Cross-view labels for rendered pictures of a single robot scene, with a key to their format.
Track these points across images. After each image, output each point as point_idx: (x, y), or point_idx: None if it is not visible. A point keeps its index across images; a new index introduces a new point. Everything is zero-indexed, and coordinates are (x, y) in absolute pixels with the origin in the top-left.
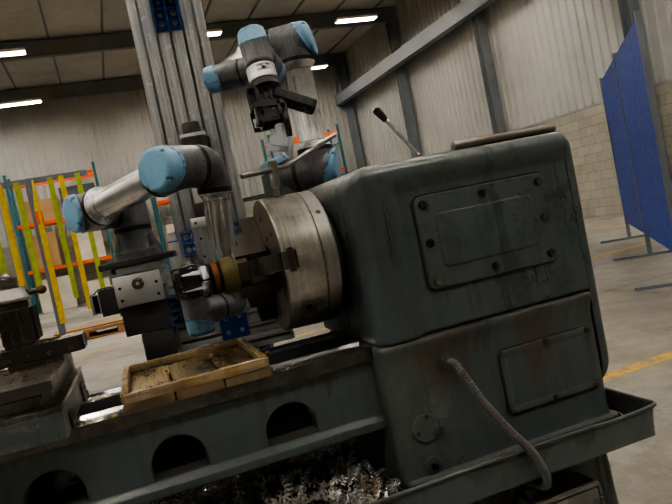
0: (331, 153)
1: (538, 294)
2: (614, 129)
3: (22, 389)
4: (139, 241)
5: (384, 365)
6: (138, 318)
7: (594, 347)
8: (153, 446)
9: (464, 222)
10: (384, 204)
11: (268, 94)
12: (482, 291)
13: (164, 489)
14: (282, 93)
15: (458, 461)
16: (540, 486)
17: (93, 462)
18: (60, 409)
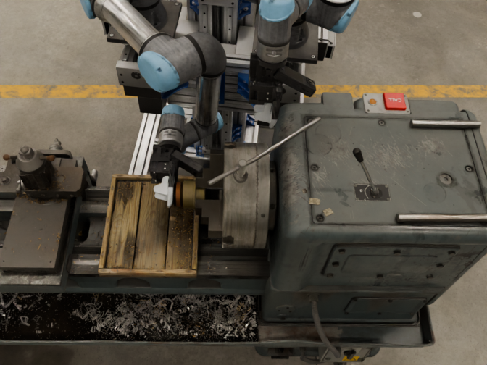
0: (346, 14)
1: (404, 284)
2: None
3: (37, 268)
4: None
5: (271, 290)
6: (135, 87)
7: (425, 303)
8: (117, 279)
9: (369, 260)
10: (309, 250)
11: (269, 74)
12: (361, 279)
13: (122, 292)
14: (283, 79)
15: (298, 317)
16: (335, 347)
17: (82, 278)
18: (59, 285)
